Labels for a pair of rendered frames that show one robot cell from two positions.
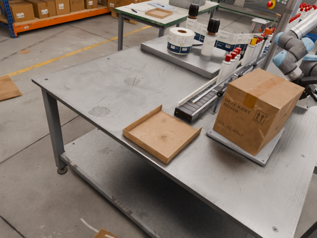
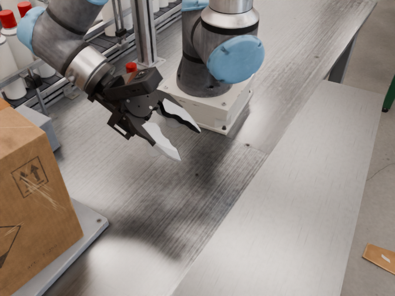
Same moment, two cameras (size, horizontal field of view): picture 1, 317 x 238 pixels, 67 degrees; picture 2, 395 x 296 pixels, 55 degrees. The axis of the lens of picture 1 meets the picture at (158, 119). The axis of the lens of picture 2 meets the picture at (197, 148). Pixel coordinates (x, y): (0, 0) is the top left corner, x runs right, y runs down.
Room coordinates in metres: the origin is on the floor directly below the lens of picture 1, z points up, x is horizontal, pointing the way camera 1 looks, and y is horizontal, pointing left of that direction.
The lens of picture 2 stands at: (0.64, -0.87, 1.48)
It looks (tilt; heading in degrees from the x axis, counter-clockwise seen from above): 44 degrees down; 0
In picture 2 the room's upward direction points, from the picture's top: straight up
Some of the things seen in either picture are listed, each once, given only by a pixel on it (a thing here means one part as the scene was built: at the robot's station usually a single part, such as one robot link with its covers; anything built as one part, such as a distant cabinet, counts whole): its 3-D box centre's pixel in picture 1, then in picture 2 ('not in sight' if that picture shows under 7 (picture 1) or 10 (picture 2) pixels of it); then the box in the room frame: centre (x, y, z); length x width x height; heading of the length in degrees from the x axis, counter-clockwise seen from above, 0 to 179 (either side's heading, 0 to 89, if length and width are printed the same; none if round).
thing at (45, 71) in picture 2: (233, 63); (36, 41); (1.56, -0.44, 0.98); 0.05 x 0.05 x 0.20
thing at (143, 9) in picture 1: (137, 7); not in sight; (3.33, 0.50, 0.81); 0.38 x 0.36 x 0.02; 154
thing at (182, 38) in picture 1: (180, 40); not in sight; (1.92, -0.07, 0.95); 0.20 x 0.20 x 0.14
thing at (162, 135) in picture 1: (163, 130); not in sight; (0.90, -0.03, 0.85); 0.30 x 0.26 x 0.04; 148
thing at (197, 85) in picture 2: not in sight; (205, 64); (1.49, -0.89, 0.96); 0.15 x 0.15 x 0.10
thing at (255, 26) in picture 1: (255, 36); not in sight; (2.15, -0.71, 1.01); 0.14 x 0.13 x 0.26; 148
